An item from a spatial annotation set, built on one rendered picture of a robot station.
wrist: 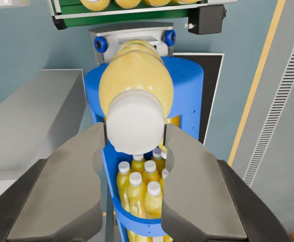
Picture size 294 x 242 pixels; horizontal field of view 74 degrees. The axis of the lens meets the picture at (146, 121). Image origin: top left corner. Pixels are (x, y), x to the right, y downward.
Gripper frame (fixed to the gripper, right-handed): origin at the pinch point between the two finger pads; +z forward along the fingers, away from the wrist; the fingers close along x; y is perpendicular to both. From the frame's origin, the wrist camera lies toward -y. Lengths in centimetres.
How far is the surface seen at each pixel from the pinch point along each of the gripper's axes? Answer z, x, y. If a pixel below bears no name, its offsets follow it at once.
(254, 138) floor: 165, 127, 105
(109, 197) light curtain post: 120, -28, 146
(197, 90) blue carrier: 27.3, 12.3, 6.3
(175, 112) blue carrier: 23.4, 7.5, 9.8
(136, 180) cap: 33, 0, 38
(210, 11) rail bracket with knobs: 47, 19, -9
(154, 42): 40.3, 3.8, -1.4
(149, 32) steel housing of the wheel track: 53, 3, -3
